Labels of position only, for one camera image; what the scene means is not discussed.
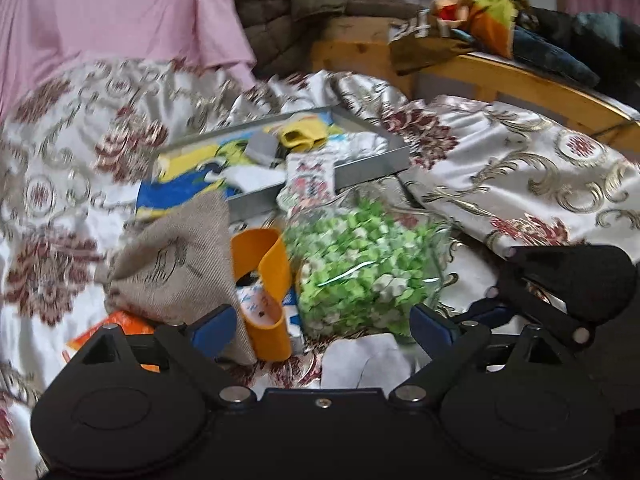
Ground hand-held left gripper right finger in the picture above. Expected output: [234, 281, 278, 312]
[390, 304, 576, 407]

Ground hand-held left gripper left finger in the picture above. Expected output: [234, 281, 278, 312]
[72, 305, 258, 407]

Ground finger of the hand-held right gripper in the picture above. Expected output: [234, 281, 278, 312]
[450, 264, 597, 346]

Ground beige burlap bag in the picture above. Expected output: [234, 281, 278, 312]
[97, 191, 259, 367]

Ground grey tray with cartoon print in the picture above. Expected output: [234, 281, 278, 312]
[135, 105, 412, 222]

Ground silver grey pad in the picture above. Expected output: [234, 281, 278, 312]
[246, 131, 279, 167]

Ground white quilted cloth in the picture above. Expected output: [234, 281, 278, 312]
[325, 130, 392, 162]

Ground yellow sock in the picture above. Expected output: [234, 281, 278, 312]
[276, 116, 329, 154]

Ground white sock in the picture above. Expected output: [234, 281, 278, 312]
[320, 332, 427, 389]

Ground white blue packet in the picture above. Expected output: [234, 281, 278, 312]
[235, 284, 303, 353]

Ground orange white packet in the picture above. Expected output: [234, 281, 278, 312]
[62, 310, 162, 373]

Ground orange fabric band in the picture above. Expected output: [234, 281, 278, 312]
[230, 227, 297, 363]

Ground clear bag of green stars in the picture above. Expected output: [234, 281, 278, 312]
[282, 194, 454, 347]

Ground floral satin blanket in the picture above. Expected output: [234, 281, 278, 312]
[0, 57, 640, 480]

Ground red patterned pouch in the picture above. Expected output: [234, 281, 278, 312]
[276, 151, 337, 212]

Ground blue jeans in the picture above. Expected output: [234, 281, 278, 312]
[512, 25, 601, 88]

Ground dark clothes pile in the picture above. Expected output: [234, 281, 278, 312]
[525, 4, 640, 68]

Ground brown printed cloth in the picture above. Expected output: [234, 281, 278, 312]
[389, 10, 476, 77]

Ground colourful patchwork cloth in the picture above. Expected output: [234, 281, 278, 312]
[431, 0, 532, 59]

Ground brown quilted jacket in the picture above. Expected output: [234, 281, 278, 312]
[231, 0, 436, 81]

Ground pink bed sheet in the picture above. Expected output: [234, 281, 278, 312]
[0, 0, 283, 111]

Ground wooden bed frame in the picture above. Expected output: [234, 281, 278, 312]
[310, 15, 640, 136]

